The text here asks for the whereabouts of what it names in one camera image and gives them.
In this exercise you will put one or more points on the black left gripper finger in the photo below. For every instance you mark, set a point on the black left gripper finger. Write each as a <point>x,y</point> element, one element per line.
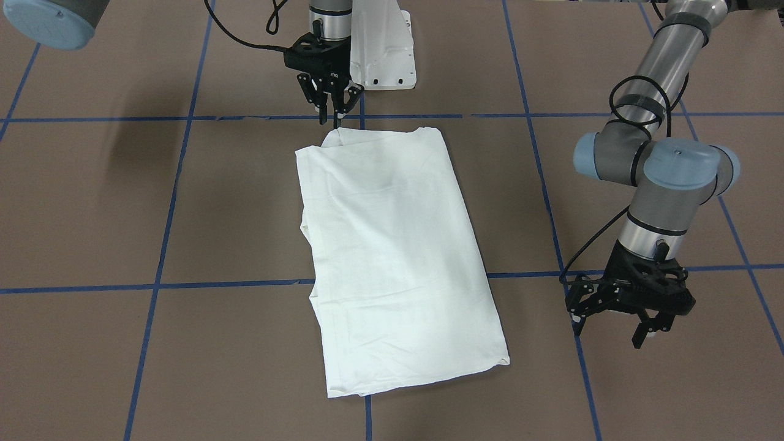
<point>586,297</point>
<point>661,321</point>

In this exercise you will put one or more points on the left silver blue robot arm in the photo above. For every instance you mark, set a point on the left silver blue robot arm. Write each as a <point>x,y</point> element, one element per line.
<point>672,178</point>

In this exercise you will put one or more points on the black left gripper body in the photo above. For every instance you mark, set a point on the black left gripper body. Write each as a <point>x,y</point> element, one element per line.
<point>614,293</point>

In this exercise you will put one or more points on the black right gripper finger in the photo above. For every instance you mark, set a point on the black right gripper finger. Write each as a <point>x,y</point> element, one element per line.
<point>346,100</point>
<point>313,91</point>

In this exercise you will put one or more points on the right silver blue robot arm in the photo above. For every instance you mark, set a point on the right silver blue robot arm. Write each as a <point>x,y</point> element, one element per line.
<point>70,25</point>

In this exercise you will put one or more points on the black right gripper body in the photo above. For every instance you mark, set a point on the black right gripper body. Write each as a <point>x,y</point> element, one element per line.
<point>335,72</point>

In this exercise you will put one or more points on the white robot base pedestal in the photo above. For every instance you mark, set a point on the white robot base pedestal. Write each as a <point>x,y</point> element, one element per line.
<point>382,47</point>

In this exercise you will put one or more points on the white long-sleeve printed shirt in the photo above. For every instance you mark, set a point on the white long-sleeve printed shirt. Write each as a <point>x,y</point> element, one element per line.
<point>401,293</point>

